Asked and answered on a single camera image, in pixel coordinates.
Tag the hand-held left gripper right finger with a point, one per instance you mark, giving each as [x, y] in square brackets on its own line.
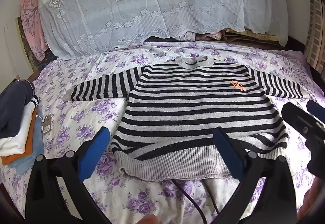
[228, 155]

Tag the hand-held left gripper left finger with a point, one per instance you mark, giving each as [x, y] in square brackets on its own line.
[94, 154]

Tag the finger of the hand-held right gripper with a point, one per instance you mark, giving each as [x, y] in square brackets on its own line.
[297, 118]
[316, 109]

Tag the black and grey striped sweater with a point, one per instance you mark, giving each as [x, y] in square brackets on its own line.
[193, 102]

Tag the person's right hand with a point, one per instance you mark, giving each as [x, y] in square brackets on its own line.
[316, 198]

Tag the person's left hand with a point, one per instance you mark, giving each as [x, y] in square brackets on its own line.
[148, 220]

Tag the purple floral bedsheet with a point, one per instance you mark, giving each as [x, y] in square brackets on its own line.
[83, 112]

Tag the paper clothing tag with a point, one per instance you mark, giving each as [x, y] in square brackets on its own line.
[47, 122]

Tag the light blue folded garment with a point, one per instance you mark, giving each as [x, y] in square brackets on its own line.
[33, 156]

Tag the orange folded garment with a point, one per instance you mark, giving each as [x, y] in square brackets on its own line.
[26, 147]

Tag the white folded garment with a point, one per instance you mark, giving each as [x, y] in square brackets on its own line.
[17, 135]

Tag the checkered curtain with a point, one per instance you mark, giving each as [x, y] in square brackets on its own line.
[316, 28]

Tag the brown folded blankets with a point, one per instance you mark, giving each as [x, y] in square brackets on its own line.
[250, 37]

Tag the navy folded garment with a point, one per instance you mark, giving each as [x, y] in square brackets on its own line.
[14, 104]

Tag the pink quilted cloth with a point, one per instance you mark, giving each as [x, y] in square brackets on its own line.
[200, 35]

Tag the dark cloth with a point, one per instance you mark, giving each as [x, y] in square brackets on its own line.
[160, 39]

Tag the pink floral cloth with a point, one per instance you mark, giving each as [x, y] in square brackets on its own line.
[31, 23]

